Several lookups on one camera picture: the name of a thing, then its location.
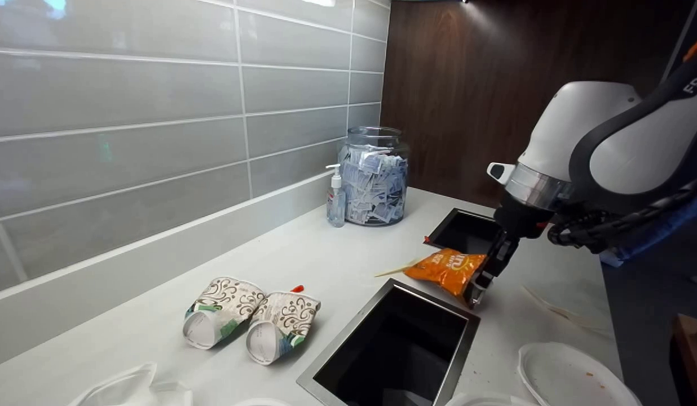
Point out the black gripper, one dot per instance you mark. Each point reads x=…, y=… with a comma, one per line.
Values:
x=518, y=221

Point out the orange snack packet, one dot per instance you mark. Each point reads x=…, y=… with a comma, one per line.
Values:
x=450, y=268

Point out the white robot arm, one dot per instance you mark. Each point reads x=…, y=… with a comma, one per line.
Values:
x=601, y=162

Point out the white plate near edge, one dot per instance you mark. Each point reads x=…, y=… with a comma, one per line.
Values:
x=559, y=374

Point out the glass jar with blue packets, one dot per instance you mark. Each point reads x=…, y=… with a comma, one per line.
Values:
x=372, y=172

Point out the small clear spray bottle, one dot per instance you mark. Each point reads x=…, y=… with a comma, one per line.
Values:
x=337, y=196

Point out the crumpled clear plastic wrap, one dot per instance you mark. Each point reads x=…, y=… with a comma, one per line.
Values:
x=136, y=387

